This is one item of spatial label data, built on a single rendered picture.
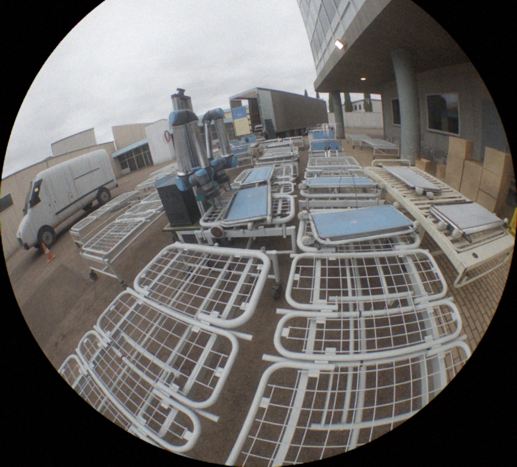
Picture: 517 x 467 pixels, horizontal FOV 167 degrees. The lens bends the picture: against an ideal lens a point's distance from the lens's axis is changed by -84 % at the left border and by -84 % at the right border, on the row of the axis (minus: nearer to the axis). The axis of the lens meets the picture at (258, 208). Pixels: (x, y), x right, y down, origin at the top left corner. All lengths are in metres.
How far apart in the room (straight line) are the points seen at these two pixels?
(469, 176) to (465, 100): 3.45
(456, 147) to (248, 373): 3.89
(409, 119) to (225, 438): 5.91
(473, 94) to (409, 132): 2.67
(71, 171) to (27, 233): 2.97
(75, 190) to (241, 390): 7.92
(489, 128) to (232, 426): 6.56
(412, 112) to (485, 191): 2.90
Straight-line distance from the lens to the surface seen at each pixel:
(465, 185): 3.59
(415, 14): 4.11
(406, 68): 5.53
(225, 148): 2.07
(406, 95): 5.38
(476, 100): 6.36
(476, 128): 6.29
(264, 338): 1.31
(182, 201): 2.00
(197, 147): 1.60
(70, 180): 8.14
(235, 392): 1.25
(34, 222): 7.45
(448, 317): 1.74
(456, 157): 3.66
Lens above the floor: 1.20
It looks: 25 degrees down
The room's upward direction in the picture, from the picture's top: 11 degrees counter-clockwise
